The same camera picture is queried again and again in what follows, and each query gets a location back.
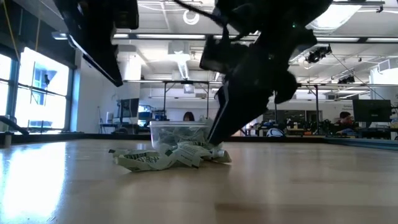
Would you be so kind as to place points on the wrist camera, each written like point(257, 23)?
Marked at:
point(217, 57)
point(127, 14)

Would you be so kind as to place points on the person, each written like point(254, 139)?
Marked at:
point(188, 117)
point(345, 119)

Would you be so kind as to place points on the bright ceiling light panel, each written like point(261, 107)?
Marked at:
point(335, 15)

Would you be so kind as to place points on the black ceiling camera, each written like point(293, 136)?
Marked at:
point(346, 80)
point(317, 54)

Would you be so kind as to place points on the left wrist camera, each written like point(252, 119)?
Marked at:
point(127, 14)

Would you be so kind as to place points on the black computer monitor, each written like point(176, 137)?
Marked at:
point(371, 110)
point(129, 107)

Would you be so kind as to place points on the clear plastic container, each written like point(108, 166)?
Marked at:
point(174, 130)

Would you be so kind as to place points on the black workstation frame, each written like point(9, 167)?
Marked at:
point(186, 82)
point(316, 102)

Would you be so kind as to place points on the black aluminium table frame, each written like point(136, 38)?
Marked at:
point(93, 137)

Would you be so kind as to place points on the ceiling light strip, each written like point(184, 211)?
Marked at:
point(382, 40)
point(171, 36)
point(339, 39)

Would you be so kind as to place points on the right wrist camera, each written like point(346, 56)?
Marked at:
point(217, 57)

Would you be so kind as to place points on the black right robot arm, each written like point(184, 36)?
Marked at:
point(280, 12)

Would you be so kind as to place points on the white ventilation duct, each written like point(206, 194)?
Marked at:
point(180, 59)

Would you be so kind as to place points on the green white sweetener packet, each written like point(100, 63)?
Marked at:
point(221, 155)
point(196, 132)
point(186, 155)
point(133, 154)
point(169, 135)
point(143, 163)

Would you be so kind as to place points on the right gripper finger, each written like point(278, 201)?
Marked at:
point(239, 109)

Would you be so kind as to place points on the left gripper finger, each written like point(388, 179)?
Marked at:
point(102, 53)

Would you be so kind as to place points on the large window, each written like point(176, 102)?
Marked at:
point(40, 93)

